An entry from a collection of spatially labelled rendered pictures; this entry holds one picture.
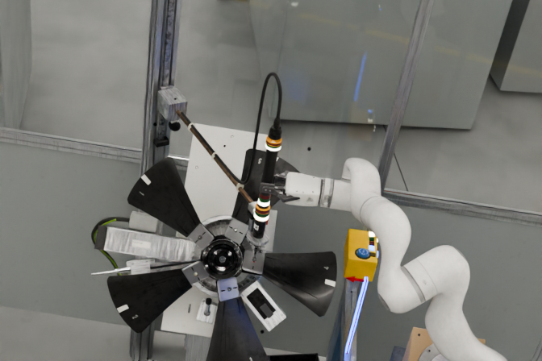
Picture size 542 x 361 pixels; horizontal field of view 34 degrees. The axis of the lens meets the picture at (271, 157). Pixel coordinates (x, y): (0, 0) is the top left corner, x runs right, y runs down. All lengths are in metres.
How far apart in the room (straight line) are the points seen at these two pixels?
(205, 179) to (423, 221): 0.98
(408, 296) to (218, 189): 1.01
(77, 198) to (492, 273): 1.69
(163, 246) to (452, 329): 1.03
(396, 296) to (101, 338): 2.16
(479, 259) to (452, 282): 1.49
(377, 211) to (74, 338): 2.18
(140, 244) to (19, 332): 1.37
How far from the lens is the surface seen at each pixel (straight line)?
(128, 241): 2.89
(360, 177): 2.45
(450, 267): 2.19
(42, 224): 3.79
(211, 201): 2.98
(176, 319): 3.00
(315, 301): 2.74
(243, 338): 2.79
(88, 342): 4.09
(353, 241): 3.08
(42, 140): 3.52
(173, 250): 2.87
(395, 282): 2.17
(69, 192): 3.65
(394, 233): 2.18
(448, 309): 2.26
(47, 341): 4.10
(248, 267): 2.74
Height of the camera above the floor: 3.04
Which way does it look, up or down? 36 degrees down
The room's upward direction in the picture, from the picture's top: 9 degrees clockwise
